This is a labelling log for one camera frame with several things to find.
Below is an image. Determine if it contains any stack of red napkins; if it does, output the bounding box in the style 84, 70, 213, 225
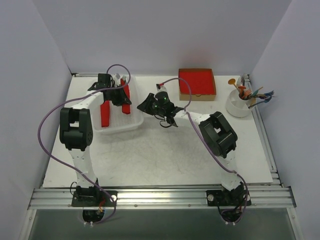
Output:
179, 69, 216, 95

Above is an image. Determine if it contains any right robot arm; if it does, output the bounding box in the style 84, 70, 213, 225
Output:
137, 90, 241, 205

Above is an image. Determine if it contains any yellow plastic utensil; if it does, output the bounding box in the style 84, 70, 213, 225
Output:
252, 86, 263, 96

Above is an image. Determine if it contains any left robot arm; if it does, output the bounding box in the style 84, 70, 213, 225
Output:
59, 73, 132, 206

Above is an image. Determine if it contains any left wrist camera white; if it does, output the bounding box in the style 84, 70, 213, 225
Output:
112, 73, 128, 85

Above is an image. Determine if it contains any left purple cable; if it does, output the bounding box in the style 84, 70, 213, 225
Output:
37, 64, 132, 225

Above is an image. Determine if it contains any purple cable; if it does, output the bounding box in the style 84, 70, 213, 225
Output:
157, 77, 251, 221
37, 64, 132, 225

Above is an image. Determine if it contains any orange plastic fork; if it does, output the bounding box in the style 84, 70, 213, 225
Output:
238, 85, 251, 98

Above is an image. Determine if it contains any white plastic perforated basket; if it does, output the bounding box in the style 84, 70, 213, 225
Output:
89, 77, 144, 134

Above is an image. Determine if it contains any red paper napkin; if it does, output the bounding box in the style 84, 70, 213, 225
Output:
120, 77, 131, 115

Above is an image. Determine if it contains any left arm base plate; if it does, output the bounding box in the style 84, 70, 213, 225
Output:
71, 188, 118, 207

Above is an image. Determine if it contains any orange plastic spoon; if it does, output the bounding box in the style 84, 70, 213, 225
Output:
228, 78, 239, 91

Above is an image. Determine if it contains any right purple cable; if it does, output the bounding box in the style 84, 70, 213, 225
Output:
157, 77, 251, 221

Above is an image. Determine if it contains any white utensil cup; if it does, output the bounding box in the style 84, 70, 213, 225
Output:
225, 89, 252, 118

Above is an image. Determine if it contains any cardboard box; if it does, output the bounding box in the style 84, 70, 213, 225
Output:
178, 67, 217, 102

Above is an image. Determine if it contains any aluminium mounting rail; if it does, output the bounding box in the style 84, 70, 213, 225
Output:
28, 184, 296, 210

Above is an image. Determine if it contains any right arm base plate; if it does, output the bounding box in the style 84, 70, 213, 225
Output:
206, 189, 246, 207

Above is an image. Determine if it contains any rolled red napkin bundle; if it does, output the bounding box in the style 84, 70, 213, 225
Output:
100, 100, 110, 128

